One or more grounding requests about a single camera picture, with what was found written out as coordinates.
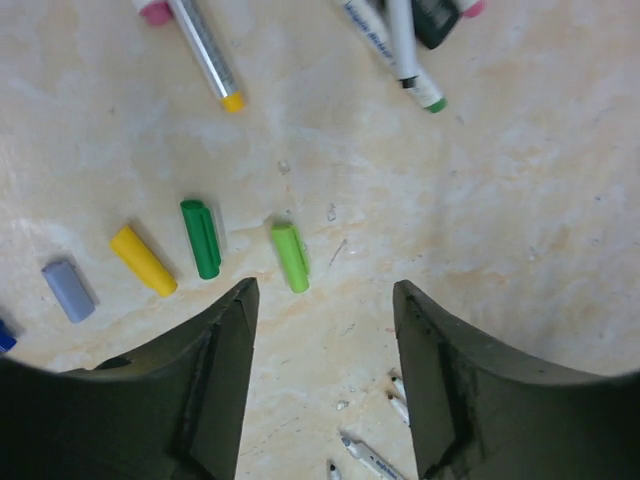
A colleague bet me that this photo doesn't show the black capped white marker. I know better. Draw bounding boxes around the black capped white marker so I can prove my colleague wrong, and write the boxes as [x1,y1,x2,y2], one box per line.
[386,0,418,89]

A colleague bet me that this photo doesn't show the light green capped marker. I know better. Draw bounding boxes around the light green capped marker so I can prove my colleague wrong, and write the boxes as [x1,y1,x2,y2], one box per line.
[390,374,406,403]

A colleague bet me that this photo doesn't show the yellow capped white marker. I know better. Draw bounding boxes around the yellow capped white marker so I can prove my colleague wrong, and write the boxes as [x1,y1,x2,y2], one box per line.
[387,394,410,426]

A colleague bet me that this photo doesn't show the light green marker cap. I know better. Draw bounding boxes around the light green marker cap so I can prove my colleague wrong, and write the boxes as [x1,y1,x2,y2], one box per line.
[271,224,310,293]

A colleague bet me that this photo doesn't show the pink capped marker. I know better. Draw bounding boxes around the pink capped marker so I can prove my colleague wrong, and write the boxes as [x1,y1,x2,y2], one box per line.
[132,0,173,26]

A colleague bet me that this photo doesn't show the pink tipped white marker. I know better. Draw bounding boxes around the pink tipped white marker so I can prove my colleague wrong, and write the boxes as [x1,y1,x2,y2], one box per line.
[456,0,486,18]

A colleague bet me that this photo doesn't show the yellow capped marker in group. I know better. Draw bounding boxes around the yellow capped marker in group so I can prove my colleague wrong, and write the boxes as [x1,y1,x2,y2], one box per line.
[169,0,246,113]

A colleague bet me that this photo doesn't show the grey blue marker cap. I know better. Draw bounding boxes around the grey blue marker cap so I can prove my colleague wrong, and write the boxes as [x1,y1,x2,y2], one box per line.
[42,260,95,324]

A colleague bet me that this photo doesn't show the yellow marker cap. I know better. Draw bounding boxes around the yellow marker cap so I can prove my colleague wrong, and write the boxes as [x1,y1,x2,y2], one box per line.
[110,225,178,297]

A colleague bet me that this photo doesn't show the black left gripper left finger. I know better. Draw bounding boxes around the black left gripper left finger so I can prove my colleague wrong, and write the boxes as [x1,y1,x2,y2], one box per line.
[1,278,259,479]

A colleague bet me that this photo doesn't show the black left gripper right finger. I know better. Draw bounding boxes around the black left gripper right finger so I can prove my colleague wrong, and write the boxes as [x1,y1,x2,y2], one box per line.
[393,280,639,479]

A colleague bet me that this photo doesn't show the dark green capped marker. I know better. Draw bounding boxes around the dark green capped marker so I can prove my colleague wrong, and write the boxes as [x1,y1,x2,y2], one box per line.
[334,1,448,114]

